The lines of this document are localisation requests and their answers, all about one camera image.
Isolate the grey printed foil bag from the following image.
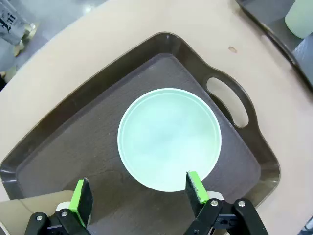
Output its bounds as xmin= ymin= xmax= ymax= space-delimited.
xmin=0 ymin=0 xmax=40 ymax=57

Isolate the dark brown handled tray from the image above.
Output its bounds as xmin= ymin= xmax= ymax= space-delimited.
xmin=235 ymin=0 xmax=313 ymax=93
xmin=0 ymin=31 xmax=281 ymax=235

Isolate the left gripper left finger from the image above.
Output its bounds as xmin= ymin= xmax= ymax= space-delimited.
xmin=24 ymin=177 xmax=94 ymax=235

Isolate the mint green bowl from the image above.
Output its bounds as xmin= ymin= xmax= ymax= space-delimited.
xmin=117 ymin=88 xmax=223 ymax=193

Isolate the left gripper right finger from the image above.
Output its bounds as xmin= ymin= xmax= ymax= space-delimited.
xmin=182 ymin=171 xmax=269 ymax=235

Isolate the sage green tall cup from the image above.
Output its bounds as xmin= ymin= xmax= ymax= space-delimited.
xmin=284 ymin=0 xmax=313 ymax=39

